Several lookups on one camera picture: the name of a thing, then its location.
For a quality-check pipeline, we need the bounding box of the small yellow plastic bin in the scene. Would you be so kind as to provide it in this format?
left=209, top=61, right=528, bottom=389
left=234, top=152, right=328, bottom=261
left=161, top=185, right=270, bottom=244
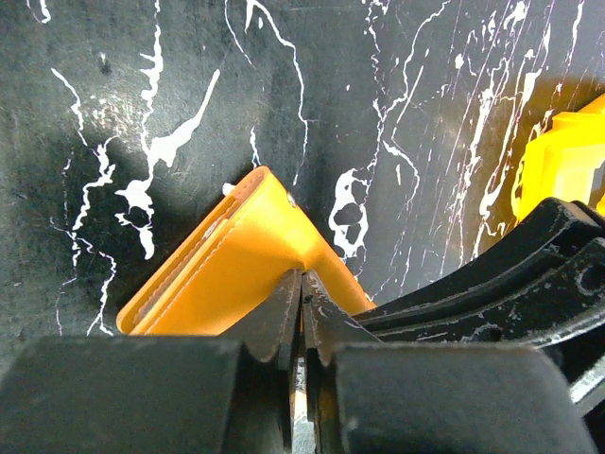
left=513, top=96, right=604, bottom=222

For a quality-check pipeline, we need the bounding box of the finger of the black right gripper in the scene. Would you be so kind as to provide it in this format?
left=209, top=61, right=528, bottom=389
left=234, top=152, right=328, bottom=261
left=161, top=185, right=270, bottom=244
left=354, top=198, right=604, bottom=334

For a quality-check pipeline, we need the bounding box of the orange leather card holder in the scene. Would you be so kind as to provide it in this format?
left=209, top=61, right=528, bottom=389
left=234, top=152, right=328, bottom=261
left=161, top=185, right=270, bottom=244
left=116, top=166, right=375, bottom=336

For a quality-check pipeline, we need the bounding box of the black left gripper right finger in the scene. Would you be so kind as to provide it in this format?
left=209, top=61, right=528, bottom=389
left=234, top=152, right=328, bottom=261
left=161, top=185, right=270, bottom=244
left=302, top=271, right=596, bottom=453

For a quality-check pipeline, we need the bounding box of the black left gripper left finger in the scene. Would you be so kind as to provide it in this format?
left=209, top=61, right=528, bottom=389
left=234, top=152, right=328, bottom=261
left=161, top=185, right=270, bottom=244
left=1, top=270, right=303, bottom=453

